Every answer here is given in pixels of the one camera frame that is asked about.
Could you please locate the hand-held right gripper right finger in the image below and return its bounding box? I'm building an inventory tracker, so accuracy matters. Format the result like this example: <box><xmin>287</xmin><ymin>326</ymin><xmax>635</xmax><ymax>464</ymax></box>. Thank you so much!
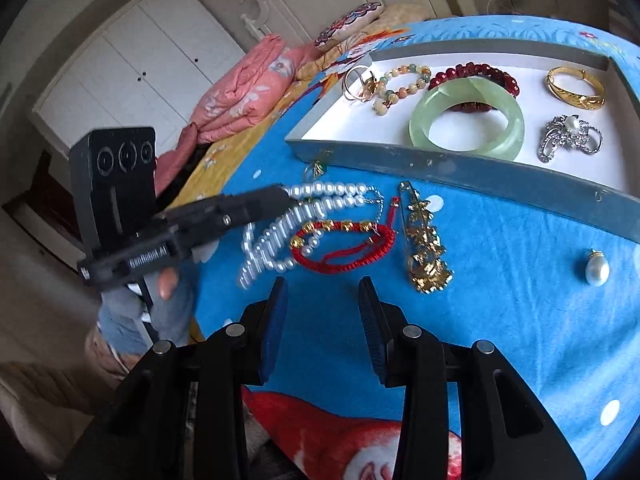
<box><xmin>357</xmin><ymin>275</ymin><xmax>586</xmax><ymax>480</ymax></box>

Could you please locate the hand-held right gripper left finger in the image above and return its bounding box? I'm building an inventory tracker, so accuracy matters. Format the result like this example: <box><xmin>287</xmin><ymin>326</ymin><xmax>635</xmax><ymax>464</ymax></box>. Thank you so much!
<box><xmin>62</xmin><ymin>276</ymin><xmax>290</xmax><ymax>480</ymax></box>

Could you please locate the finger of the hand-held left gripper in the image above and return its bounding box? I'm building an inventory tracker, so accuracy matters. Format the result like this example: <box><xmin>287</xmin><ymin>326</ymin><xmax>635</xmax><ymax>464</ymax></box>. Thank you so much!
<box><xmin>160</xmin><ymin>184</ymin><xmax>296</xmax><ymax>257</ymax></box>

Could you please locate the red cord bracelet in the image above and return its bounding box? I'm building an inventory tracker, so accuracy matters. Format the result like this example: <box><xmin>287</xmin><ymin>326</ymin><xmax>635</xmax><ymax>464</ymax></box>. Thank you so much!
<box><xmin>288</xmin><ymin>218</ymin><xmax>397</xmax><ymax>276</ymax></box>

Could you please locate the white pearl necklace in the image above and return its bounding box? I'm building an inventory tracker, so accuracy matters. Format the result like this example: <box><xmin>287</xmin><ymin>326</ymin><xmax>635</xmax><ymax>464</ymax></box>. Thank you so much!
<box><xmin>237</xmin><ymin>180</ymin><xmax>386</xmax><ymax>291</ymax></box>

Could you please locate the grey jewelry tray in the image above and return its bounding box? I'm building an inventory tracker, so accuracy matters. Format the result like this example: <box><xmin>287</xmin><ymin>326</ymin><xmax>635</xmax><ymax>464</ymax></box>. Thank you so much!
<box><xmin>284</xmin><ymin>37</ymin><xmax>640</xmax><ymax>234</ymax></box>

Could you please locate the thin gold hoop bangle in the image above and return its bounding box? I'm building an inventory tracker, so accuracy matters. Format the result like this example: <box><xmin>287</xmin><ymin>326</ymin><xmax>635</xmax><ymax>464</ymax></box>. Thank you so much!
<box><xmin>342</xmin><ymin>64</ymin><xmax>384</xmax><ymax>104</ymax></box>

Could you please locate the multicoloured stone bead bracelet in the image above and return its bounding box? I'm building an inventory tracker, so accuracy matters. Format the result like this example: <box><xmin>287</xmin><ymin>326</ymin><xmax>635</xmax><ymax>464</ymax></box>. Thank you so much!
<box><xmin>372</xmin><ymin>62</ymin><xmax>432</xmax><ymax>116</ymax></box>

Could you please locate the green jade bangle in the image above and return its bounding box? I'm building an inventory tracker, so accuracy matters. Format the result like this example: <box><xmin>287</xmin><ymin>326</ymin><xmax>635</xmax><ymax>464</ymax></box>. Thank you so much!
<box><xmin>409</xmin><ymin>76</ymin><xmax>526</xmax><ymax>162</ymax></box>

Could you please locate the silver rhinestone brooch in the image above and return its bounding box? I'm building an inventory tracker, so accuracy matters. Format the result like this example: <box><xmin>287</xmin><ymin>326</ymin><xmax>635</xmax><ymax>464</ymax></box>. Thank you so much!
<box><xmin>538</xmin><ymin>113</ymin><xmax>605</xmax><ymax>164</ymax></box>

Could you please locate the red bead bracelet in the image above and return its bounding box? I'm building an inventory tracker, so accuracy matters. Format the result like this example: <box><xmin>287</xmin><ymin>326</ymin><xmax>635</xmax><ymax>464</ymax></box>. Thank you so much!
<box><xmin>427</xmin><ymin>62</ymin><xmax>521</xmax><ymax>114</ymax></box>

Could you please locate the wide gold bangle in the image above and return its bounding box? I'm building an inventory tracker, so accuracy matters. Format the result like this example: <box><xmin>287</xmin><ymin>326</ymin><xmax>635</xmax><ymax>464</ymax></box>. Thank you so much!
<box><xmin>545</xmin><ymin>65</ymin><xmax>606</xmax><ymax>110</ymax></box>

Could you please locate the person's left hand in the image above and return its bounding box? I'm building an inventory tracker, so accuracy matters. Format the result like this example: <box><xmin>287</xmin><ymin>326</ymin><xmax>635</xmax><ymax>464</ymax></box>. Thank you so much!
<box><xmin>97</xmin><ymin>262</ymin><xmax>199</xmax><ymax>356</ymax></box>

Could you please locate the gold flower brooch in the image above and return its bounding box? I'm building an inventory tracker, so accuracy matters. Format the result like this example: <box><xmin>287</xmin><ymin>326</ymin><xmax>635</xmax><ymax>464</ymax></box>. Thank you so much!
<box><xmin>397</xmin><ymin>180</ymin><xmax>455</xmax><ymax>294</ymax></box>

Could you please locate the small gold green charm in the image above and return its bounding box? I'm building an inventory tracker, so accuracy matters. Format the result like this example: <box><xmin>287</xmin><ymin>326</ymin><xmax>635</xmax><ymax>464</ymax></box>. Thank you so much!
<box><xmin>309</xmin><ymin>150</ymin><xmax>335</xmax><ymax>177</ymax></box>

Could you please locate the pink folded quilt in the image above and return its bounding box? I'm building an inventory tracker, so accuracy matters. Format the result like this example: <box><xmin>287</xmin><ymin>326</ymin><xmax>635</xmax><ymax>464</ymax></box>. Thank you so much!
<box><xmin>155</xmin><ymin>34</ymin><xmax>322</xmax><ymax>197</ymax></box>

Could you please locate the white wardrobe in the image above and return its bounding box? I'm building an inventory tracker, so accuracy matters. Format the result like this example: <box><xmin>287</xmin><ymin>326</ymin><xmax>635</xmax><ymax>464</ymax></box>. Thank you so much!
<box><xmin>30</xmin><ymin>0</ymin><xmax>247</xmax><ymax>157</ymax></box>

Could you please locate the embroidered pillow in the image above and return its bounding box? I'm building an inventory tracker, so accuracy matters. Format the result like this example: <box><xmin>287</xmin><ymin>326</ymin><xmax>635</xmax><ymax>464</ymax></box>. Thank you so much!
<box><xmin>313</xmin><ymin>2</ymin><xmax>385</xmax><ymax>52</ymax></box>

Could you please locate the white pearl pendant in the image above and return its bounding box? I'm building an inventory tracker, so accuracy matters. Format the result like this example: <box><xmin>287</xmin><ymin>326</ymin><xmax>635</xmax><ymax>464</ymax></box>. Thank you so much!
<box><xmin>584</xmin><ymin>248</ymin><xmax>611</xmax><ymax>288</ymax></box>

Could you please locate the beige pillow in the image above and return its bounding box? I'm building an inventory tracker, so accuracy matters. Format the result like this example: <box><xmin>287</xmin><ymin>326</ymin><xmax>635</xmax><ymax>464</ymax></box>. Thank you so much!
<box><xmin>375</xmin><ymin>3</ymin><xmax>432</xmax><ymax>29</ymax></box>

